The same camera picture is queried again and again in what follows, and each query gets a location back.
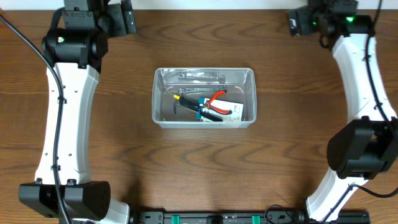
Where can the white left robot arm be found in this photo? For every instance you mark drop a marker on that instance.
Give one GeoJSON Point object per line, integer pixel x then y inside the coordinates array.
{"type": "Point", "coordinates": [73, 50]}

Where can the black yellow screwdriver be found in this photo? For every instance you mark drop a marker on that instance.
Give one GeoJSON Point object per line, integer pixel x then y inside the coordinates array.
{"type": "Point", "coordinates": [184, 102]}

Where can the clear plastic container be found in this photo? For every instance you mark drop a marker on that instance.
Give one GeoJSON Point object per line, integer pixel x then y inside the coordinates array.
{"type": "Point", "coordinates": [240, 86]}

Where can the red handled cutting pliers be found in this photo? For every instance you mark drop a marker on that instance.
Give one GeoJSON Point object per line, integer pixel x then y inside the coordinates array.
{"type": "Point", "coordinates": [216, 106]}

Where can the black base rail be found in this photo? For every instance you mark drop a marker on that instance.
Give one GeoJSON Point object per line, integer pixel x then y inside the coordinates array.
{"type": "Point", "coordinates": [272, 216]}

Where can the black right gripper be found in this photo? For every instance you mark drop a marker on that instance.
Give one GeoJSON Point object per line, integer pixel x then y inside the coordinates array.
{"type": "Point", "coordinates": [304, 16]}

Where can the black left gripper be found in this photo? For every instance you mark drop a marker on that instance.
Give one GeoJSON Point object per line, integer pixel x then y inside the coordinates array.
{"type": "Point", "coordinates": [123, 17]}

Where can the silver combination wrench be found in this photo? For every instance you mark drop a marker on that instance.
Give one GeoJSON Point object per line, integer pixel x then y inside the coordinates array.
{"type": "Point", "coordinates": [189, 90]}

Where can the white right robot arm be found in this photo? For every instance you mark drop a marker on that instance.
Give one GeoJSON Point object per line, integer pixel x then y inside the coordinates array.
{"type": "Point", "coordinates": [367, 145]}

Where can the white teal product card package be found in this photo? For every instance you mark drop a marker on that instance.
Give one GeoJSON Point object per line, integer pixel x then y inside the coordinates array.
{"type": "Point", "coordinates": [236, 108]}

